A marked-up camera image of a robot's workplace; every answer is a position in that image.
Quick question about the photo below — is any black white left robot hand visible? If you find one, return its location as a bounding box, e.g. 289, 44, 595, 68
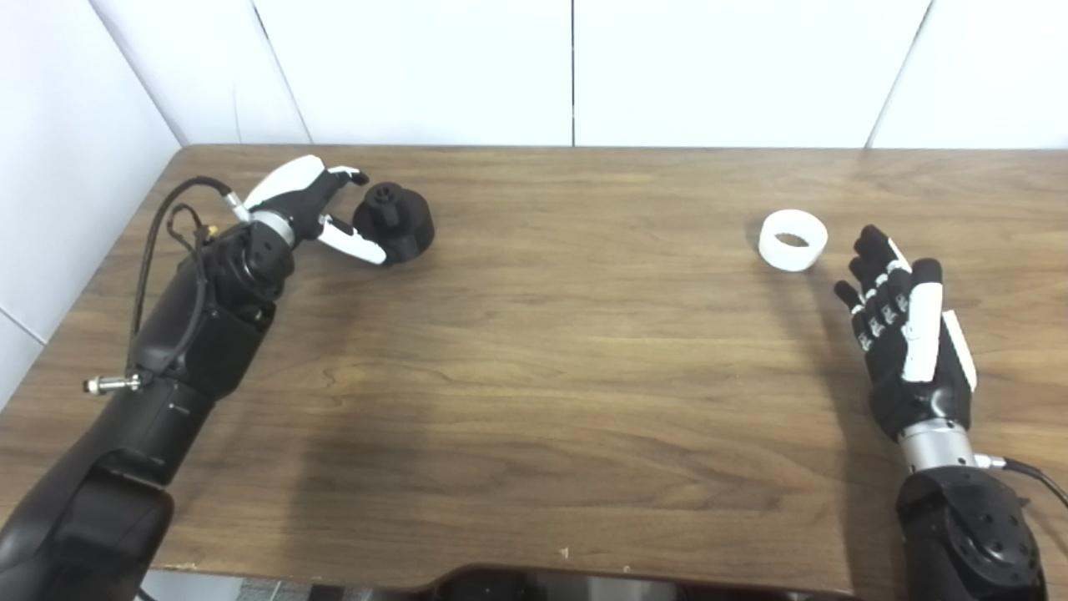
242, 154, 389, 266

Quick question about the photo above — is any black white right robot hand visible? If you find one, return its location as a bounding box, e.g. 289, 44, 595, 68
834, 224, 979, 442

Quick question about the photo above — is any round black plastic part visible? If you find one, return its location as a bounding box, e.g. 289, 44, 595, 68
352, 182, 436, 266

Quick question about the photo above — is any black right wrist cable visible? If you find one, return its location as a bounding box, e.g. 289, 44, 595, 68
975, 453, 1068, 510

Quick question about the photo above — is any white plastic ring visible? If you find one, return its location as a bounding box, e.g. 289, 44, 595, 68
758, 209, 829, 273

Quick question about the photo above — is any thin left arm wire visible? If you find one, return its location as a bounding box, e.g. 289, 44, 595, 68
165, 203, 211, 343

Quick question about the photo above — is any glossy black robot chest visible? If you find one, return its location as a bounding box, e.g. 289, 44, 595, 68
417, 566, 860, 601

